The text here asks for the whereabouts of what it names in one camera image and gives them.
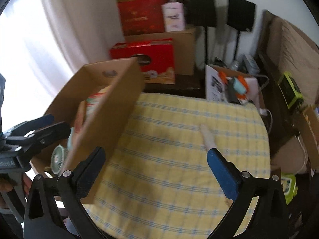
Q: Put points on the person's left hand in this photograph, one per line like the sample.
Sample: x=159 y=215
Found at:
x=5 y=189

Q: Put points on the brown cardboard box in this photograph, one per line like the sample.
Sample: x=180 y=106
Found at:
x=104 y=129

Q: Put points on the teal plastic tool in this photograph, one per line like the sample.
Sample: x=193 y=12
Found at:
x=238 y=86

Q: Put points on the grey plastic case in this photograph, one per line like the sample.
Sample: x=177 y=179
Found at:
x=251 y=64

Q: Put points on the printed paper hand fan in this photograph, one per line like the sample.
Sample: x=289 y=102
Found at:
x=97 y=99

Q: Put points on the black speaker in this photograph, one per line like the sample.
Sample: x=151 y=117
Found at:
x=240 y=13
x=201 y=8

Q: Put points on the mint green handheld fan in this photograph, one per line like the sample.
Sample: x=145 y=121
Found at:
x=58 y=159

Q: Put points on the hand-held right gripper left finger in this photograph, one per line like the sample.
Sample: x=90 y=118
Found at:
x=86 y=179

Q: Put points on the red gift box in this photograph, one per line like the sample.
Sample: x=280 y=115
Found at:
x=159 y=57

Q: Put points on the large closed cardboard box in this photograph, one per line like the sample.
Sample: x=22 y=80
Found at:
x=184 y=52

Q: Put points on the white curtain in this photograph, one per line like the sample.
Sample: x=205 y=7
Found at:
x=62 y=17

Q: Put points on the red gift bag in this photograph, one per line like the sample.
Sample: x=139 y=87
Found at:
x=142 y=17

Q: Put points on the yellow checked tablecloth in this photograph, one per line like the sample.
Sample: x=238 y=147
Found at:
x=162 y=154

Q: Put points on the narrow cardboard box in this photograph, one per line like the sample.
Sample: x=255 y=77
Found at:
x=311 y=129

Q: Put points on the cardboard box of tools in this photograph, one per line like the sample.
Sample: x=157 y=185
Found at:
x=254 y=87

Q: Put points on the large brown sofa cushion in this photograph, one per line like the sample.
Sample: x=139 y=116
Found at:
x=296 y=54

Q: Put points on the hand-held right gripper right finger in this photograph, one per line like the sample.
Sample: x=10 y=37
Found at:
x=221 y=174

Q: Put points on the green plastic lunchbox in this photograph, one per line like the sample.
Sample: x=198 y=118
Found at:
x=289 y=189

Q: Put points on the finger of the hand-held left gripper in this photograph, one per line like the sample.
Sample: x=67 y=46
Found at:
x=32 y=125
x=52 y=132

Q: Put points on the orange black tool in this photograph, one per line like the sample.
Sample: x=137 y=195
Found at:
x=223 y=76

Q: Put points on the brown sofa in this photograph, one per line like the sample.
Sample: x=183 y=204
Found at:
x=286 y=151

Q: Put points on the pale pink stick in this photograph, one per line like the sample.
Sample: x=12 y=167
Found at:
x=208 y=138

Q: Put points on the green black power station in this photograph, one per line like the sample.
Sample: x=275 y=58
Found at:
x=290 y=92

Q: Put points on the white printed sheet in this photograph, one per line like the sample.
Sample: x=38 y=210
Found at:
x=214 y=84

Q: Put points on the white pink tissue pack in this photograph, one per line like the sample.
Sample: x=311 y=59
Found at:
x=173 y=17

